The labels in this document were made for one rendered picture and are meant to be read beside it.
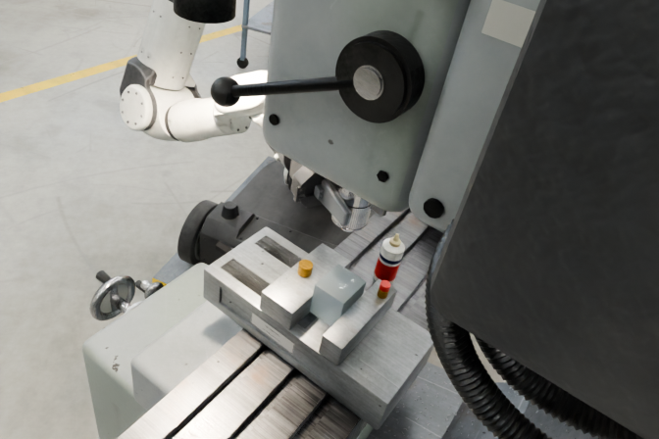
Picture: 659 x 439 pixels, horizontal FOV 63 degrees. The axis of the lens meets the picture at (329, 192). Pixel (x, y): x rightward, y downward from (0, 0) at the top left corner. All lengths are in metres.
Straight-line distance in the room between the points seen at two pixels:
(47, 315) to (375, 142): 1.82
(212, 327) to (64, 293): 1.31
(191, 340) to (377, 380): 0.35
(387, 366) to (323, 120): 0.41
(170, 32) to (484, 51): 0.64
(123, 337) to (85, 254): 1.26
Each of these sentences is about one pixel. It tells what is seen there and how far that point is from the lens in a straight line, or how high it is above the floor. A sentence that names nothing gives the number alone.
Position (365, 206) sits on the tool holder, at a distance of 0.64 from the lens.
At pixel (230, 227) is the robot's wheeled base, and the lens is 1.54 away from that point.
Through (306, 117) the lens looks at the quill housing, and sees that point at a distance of 0.52.
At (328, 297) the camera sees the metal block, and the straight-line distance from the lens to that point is 0.78.
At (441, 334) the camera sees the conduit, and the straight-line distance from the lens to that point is 0.31.
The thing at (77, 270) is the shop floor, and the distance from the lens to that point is 2.31.
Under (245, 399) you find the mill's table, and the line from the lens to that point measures 0.82.
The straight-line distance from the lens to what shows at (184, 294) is 1.20.
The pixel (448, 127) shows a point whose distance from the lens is 0.42.
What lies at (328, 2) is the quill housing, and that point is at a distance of 0.47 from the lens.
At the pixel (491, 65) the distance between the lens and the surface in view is 0.39.
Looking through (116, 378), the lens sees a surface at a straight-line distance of 1.10.
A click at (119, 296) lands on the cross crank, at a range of 1.33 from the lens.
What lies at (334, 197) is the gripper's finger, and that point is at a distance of 0.64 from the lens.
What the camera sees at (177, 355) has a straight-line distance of 0.96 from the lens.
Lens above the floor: 1.63
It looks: 37 degrees down
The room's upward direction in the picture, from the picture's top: 11 degrees clockwise
